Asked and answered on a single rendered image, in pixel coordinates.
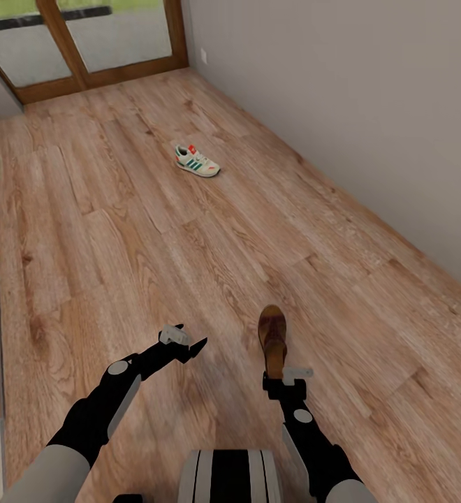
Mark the robot trunk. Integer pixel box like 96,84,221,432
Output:
177,450,284,503

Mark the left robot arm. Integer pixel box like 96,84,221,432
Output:
0,324,207,503

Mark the sandal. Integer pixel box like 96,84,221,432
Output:
258,304,287,379

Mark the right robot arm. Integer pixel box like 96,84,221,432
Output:
263,367,379,503

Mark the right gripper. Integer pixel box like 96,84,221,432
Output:
263,371,307,405

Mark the gym shoe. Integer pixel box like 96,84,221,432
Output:
175,145,220,177

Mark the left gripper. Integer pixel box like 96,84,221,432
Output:
149,338,207,370

